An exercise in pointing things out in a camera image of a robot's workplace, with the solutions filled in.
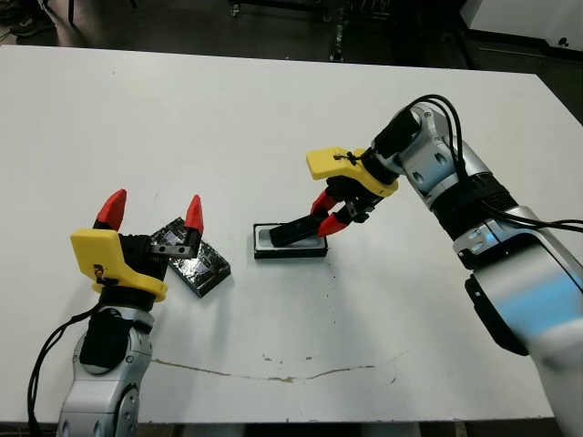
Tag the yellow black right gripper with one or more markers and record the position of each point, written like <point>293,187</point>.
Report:
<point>337,161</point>

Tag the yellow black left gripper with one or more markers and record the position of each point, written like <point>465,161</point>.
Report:
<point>100,255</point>

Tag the slim black camera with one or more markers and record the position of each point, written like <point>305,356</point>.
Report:
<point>291,232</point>

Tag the glossy black box lid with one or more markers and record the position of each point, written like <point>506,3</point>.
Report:
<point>205,271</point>

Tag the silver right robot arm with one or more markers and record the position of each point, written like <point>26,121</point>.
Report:
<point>524,273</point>

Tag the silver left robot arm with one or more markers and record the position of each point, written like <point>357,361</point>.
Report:
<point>91,391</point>

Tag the black box with white insert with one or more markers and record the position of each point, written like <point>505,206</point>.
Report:
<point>291,254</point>

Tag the metal pole with caster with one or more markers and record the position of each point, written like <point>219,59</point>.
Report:
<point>337,38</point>

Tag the black metal chair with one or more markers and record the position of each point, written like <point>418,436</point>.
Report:
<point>70,11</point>

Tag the person's dark shoe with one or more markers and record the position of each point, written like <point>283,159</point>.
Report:
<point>29,28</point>

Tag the white cabinet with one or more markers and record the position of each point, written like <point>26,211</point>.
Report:
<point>524,16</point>

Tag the black metal cart frame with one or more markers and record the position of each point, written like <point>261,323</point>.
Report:
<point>273,5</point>

